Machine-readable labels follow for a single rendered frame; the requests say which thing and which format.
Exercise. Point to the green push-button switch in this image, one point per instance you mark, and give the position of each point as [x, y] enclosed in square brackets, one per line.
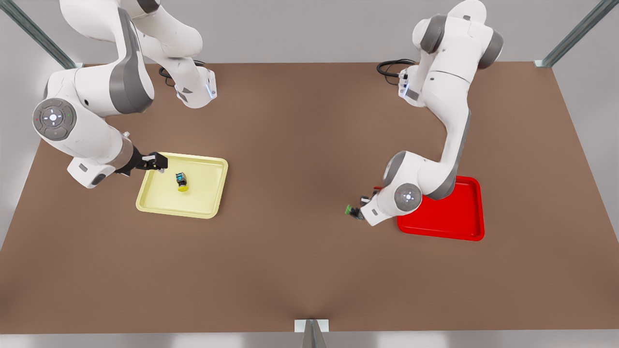
[348, 210]

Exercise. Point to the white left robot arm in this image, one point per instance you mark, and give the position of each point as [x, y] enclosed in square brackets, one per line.
[449, 72]

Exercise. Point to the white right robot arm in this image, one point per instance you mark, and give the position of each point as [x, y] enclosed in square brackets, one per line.
[96, 87]

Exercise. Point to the pale yellow tray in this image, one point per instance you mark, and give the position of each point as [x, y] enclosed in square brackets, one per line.
[203, 193]

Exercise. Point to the red tray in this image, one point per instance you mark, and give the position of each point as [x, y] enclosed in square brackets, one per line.
[459, 217]

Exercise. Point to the yellow push-button switch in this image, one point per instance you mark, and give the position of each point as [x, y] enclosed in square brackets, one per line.
[182, 182]

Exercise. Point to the silver frame post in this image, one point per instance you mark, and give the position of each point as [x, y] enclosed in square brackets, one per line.
[575, 34]
[312, 333]
[34, 31]

